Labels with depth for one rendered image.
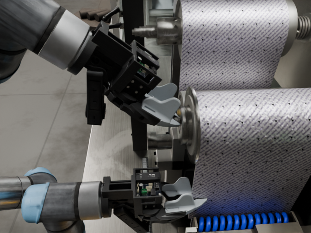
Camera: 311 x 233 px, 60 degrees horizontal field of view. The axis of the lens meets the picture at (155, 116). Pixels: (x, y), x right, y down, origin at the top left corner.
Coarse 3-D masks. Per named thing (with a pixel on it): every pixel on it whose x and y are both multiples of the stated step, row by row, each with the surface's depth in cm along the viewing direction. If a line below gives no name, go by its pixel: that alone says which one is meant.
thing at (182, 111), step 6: (180, 108) 50; (186, 108) 50; (180, 114) 49; (186, 114) 49; (186, 120) 48; (192, 120) 48; (180, 126) 50; (186, 126) 48; (192, 126) 48; (180, 132) 50; (186, 132) 48; (192, 132) 48; (180, 138) 50; (186, 138) 49; (192, 138) 49; (180, 144) 51; (186, 144) 51
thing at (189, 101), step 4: (188, 96) 51; (188, 100) 51; (192, 100) 48; (188, 104) 51; (192, 104) 47; (192, 108) 47; (192, 112) 48; (192, 116) 48; (192, 140) 49; (192, 144) 49; (188, 148) 53; (192, 148) 49; (188, 152) 53; (192, 152) 49
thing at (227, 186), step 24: (216, 168) 50; (240, 168) 51; (264, 168) 51; (288, 168) 52; (192, 192) 55; (216, 192) 55; (240, 192) 56; (264, 192) 57; (288, 192) 57; (192, 216) 61
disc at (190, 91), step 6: (192, 90) 48; (186, 96) 54; (192, 96) 48; (198, 108) 45; (198, 114) 44; (198, 120) 44; (198, 126) 44; (198, 132) 44; (198, 138) 45; (198, 144) 45; (198, 150) 45; (192, 156) 50; (198, 156) 46; (192, 162) 50
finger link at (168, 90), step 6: (168, 84) 47; (174, 84) 47; (156, 90) 47; (162, 90) 48; (168, 90) 48; (174, 90) 48; (144, 96) 47; (150, 96) 48; (156, 96) 48; (162, 96) 48; (168, 96) 48; (174, 114) 50
